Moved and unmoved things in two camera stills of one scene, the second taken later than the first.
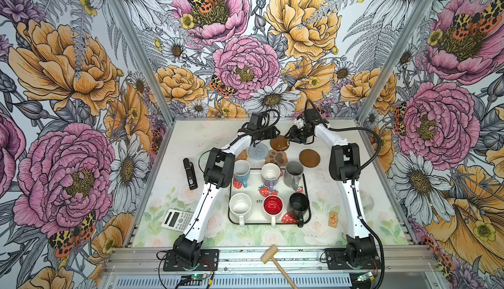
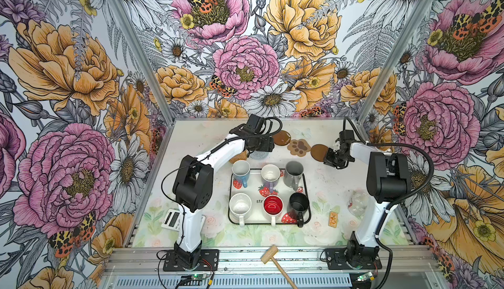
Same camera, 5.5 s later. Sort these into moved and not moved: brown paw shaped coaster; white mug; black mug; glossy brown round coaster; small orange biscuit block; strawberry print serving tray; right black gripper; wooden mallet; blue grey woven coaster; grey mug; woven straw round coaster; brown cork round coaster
Moved: brown cork round coaster; right black gripper; glossy brown round coaster; brown paw shaped coaster
Not moved: blue grey woven coaster; woven straw round coaster; white mug; black mug; strawberry print serving tray; grey mug; small orange biscuit block; wooden mallet
